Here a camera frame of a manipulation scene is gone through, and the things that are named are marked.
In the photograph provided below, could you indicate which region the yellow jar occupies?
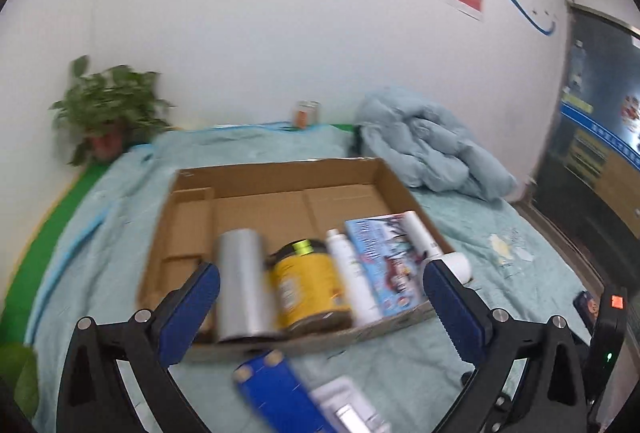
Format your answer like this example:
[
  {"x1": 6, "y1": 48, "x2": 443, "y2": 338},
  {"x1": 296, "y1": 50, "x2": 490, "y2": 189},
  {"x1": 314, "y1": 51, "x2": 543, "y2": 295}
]
[{"x1": 267, "y1": 238, "x2": 353, "y2": 330}]

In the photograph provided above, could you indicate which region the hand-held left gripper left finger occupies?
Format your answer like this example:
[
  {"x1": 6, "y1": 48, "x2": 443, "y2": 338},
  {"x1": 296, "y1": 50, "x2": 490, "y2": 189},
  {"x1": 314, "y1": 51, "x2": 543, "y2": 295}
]
[{"x1": 56, "y1": 262, "x2": 221, "y2": 433}]

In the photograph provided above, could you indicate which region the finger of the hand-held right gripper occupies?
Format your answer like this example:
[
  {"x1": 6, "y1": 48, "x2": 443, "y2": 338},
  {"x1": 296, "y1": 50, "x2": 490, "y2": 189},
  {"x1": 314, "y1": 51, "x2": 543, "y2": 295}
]
[{"x1": 574, "y1": 291, "x2": 599, "y2": 329}]

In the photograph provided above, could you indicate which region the blue flat board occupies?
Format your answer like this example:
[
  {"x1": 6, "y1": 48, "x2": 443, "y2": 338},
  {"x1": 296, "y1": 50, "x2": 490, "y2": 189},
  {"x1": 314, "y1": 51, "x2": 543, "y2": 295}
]
[{"x1": 232, "y1": 349, "x2": 332, "y2": 433}]

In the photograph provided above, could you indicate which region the silver metal cylinder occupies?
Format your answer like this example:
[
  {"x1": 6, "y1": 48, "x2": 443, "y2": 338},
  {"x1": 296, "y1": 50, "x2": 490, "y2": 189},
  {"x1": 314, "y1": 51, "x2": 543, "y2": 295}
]
[{"x1": 214, "y1": 228, "x2": 281, "y2": 343}]

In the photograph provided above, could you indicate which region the light blue duvet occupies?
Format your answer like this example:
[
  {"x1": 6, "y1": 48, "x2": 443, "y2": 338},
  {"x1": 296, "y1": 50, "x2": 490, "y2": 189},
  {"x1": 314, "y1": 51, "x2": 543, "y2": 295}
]
[{"x1": 352, "y1": 86, "x2": 519, "y2": 202}]

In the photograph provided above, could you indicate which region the white spray bottle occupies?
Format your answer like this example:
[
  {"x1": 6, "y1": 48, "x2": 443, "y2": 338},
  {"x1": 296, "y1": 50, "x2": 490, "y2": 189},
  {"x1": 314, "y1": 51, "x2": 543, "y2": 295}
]
[{"x1": 325, "y1": 228, "x2": 384, "y2": 325}]

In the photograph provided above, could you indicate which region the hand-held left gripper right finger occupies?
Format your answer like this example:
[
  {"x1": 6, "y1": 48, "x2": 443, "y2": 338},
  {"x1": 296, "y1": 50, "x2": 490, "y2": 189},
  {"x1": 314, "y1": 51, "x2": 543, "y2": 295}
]
[{"x1": 422, "y1": 259, "x2": 587, "y2": 433}]

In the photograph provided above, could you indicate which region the light blue sheet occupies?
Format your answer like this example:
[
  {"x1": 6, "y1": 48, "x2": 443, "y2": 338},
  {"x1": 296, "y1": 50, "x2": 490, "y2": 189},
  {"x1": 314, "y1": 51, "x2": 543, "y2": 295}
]
[{"x1": 52, "y1": 144, "x2": 157, "y2": 265}]

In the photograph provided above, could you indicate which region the large-leaved green plant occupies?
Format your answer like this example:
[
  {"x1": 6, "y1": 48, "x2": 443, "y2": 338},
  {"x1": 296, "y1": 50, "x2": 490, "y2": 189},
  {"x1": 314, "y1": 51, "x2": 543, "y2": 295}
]
[{"x1": 0, "y1": 342, "x2": 42, "y2": 420}]

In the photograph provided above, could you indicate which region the pale green blanket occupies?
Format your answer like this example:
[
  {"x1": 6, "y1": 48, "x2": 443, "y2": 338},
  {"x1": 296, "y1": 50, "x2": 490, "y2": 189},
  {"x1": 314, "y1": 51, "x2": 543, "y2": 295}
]
[{"x1": 24, "y1": 125, "x2": 607, "y2": 433}]

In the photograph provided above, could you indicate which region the green mat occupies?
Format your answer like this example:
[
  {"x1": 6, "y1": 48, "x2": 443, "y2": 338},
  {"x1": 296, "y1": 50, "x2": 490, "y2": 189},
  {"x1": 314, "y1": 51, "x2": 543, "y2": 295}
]
[{"x1": 0, "y1": 162, "x2": 102, "y2": 340}]

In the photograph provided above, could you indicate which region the white tubular bottle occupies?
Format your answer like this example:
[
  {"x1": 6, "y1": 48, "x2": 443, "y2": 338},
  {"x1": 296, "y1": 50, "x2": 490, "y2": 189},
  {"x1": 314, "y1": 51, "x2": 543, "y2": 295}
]
[{"x1": 402, "y1": 211, "x2": 472, "y2": 285}]

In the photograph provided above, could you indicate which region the clear package with silver item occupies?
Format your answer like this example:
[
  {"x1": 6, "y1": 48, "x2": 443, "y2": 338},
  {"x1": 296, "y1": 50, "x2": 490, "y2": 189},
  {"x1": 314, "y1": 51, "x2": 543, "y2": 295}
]
[{"x1": 309, "y1": 375, "x2": 394, "y2": 433}]

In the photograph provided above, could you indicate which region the clear jar with orange contents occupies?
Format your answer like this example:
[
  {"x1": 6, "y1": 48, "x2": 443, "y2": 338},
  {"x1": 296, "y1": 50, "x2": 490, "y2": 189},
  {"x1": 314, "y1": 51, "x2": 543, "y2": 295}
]
[{"x1": 292, "y1": 100, "x2": 321, "y2": 130}]

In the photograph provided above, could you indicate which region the potted plant in red pot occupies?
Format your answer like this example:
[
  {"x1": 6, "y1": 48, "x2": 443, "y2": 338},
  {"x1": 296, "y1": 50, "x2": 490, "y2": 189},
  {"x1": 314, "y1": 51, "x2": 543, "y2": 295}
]
[{"x1": 49, "y1": 55, "x2": 176, "y2": 166}]

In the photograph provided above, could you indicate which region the dark notice board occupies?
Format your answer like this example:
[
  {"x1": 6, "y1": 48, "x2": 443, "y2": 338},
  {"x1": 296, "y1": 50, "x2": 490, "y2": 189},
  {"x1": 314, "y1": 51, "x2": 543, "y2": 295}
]
[{"x1": 529, "y1": 0, "x2": 640, "y2": 265}]

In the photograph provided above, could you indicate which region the colourful picture box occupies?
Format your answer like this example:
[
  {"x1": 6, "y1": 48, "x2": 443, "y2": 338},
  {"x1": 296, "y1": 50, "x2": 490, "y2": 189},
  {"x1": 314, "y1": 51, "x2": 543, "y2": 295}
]
[{"x1": 344, "y1": 213, "x2": 434, "y2": 320}]

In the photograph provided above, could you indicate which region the shallow cardboard box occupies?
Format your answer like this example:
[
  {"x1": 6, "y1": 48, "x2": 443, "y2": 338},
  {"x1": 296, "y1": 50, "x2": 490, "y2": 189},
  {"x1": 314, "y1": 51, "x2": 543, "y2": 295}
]
[{"x1": 136, "y1": 156, "x2": 456, "y2": 362}]

